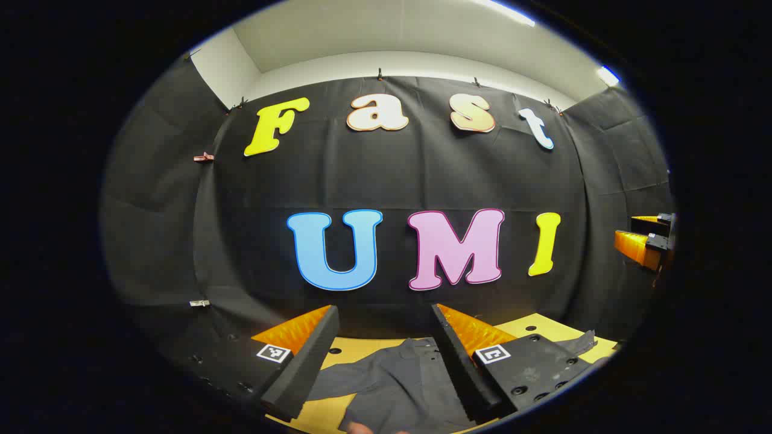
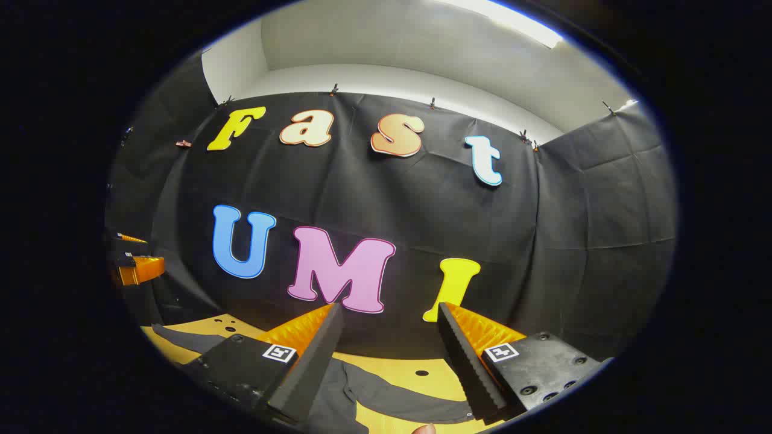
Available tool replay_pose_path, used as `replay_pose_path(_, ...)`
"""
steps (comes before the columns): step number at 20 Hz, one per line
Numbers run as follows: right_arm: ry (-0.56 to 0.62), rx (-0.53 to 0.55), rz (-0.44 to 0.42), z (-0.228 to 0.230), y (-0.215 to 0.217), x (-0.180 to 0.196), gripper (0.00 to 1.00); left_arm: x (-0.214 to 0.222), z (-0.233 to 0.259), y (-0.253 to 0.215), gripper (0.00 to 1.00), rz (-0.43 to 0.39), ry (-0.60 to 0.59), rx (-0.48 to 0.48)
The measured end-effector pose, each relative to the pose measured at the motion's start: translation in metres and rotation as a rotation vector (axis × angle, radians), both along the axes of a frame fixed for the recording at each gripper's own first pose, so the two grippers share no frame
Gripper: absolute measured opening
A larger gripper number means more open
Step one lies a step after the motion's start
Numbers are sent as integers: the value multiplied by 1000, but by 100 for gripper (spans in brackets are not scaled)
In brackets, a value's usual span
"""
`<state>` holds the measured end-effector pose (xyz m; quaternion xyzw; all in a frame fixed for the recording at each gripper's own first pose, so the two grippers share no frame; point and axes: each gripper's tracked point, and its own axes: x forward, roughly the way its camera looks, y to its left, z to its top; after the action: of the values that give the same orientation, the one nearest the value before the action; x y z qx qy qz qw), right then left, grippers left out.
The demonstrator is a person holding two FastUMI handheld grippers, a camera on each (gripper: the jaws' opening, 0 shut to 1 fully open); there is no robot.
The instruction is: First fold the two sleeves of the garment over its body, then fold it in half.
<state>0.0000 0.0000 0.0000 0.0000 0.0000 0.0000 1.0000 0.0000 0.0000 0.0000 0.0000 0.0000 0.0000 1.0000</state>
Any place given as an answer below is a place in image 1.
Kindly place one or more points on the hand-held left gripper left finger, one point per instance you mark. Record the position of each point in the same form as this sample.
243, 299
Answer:
304, 367

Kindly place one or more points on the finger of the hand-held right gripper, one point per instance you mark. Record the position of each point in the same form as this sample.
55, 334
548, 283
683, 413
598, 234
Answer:
633, 247
654, 224

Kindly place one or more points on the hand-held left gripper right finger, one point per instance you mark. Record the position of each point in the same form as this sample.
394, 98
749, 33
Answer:
461, 374

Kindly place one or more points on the grey collared shirt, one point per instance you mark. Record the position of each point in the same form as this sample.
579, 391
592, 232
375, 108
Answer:
398, 386

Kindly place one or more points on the silver cloth clip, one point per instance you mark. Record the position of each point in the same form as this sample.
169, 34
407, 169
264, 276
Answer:
199, 303

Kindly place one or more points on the ceiling light strip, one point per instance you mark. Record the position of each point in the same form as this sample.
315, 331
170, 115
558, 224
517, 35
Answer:
608, 76

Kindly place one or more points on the black backdrop cloth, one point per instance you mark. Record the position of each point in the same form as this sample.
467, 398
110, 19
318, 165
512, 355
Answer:
422, 175

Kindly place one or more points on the copper cloth clip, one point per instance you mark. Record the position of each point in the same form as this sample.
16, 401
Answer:
203, 158

